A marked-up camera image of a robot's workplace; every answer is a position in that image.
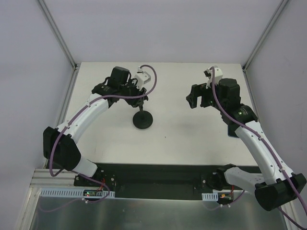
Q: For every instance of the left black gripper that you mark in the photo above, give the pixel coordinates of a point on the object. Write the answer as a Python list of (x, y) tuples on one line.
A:
[(138, 99)]

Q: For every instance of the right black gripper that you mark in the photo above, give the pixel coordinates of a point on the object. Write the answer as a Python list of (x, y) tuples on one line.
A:
[(196, 95)]

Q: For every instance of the black phone stand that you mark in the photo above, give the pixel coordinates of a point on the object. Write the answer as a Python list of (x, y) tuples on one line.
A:
[(142, 119)]

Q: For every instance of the blue cased smartphone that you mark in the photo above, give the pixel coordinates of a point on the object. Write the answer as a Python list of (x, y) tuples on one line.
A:
[(231, 130)]

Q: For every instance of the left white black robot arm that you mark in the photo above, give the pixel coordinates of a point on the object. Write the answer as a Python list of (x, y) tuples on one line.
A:
[(60, 143)]

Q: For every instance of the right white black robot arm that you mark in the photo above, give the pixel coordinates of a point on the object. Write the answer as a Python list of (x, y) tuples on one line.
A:
[(277, 184)]

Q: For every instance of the right orange connector board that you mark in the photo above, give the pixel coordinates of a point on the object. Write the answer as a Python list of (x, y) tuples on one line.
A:
[(228, 196)]

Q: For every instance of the left green lit circuit board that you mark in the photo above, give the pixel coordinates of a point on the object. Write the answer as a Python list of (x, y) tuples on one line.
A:
[(92, 193)]

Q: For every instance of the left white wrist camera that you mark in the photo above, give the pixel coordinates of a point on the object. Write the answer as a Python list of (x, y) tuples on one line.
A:
[(142, 77)]

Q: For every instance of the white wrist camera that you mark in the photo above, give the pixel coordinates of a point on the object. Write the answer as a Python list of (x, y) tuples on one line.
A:
[(142, 77), (214, 75)]

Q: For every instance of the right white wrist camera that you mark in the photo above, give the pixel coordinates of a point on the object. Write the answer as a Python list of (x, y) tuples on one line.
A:
[(214, 75)]

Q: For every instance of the left aluminium frame post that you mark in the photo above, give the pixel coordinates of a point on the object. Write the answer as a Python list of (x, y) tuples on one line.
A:
[(56, 32)]

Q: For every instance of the aluminium frame post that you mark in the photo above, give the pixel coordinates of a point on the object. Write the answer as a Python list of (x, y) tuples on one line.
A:
[(266, 32), (56, 32)]

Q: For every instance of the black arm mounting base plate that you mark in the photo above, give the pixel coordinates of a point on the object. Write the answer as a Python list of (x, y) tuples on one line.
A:
[(157, 181)]

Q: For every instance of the right white slotted cable duct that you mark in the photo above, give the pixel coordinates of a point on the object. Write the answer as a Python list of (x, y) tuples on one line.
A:
[(210, 196)]

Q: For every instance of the white slotted cable duct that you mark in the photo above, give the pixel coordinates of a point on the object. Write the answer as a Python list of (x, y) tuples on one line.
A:
[(210, 196), (71, 193)]

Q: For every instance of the aluminium front rail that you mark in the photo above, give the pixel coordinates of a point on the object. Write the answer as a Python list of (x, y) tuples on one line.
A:
[(42, 177)]

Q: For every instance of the right aluminium frame post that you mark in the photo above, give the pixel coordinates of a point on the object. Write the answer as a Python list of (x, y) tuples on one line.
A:
[(266, 32)]

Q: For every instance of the left white slotted cable duct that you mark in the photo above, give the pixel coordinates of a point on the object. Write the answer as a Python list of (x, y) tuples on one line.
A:
[(71, 193)]

